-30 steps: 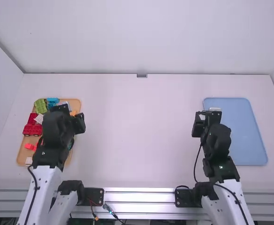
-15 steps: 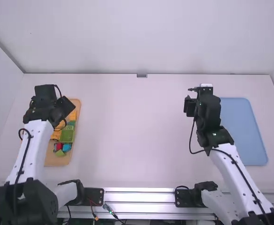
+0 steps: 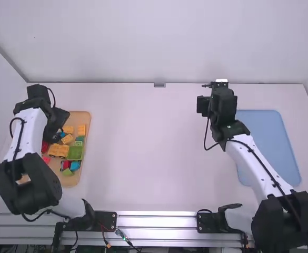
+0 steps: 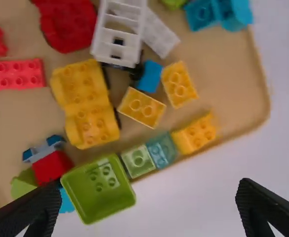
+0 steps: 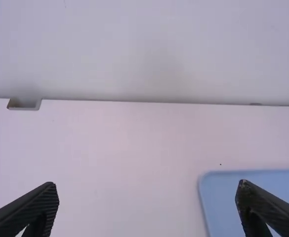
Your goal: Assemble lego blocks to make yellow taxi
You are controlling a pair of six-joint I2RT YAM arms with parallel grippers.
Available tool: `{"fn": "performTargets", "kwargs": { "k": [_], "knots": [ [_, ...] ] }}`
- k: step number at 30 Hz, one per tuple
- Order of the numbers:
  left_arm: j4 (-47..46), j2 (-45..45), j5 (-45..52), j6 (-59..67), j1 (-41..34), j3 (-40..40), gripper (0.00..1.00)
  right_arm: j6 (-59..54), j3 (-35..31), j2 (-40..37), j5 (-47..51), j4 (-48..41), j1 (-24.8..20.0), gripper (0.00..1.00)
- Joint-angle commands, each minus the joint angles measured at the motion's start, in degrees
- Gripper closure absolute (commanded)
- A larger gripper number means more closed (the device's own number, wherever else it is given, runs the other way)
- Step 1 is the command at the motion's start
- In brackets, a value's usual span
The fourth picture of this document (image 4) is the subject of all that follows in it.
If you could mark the yellow toy car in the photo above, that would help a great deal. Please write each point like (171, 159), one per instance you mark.
(85, 103)

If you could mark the yellow toy brick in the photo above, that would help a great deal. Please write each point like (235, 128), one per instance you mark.
(178, 85)
(194, 134)
(141, 107)

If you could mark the pale green toy brick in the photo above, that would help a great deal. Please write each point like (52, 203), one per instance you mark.
(138, 160)

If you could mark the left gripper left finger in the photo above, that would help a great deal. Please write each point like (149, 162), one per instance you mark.
(23, 207)

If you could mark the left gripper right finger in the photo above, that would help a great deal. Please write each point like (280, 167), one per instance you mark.
(258, 202)

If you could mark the large red toy brick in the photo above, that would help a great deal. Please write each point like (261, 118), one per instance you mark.
(65, 24)

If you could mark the large green toy brick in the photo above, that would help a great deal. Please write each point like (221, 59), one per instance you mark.
(97, 190)

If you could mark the tan tray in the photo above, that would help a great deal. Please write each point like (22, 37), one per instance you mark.
(220, 74)

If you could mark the flat red toy brick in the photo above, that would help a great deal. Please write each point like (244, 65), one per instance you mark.
(13, 75)

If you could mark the white toy brick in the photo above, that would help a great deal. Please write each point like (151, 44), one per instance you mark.
(117, 27)
(160, 37)

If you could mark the blue and grey toy brick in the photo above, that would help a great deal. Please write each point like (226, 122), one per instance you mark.
(43, 148)

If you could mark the black toy brick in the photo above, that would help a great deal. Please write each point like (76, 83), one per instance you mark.
(135, 72)

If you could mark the pale blue toy brick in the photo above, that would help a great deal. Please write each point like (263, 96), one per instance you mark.
(161, 149)

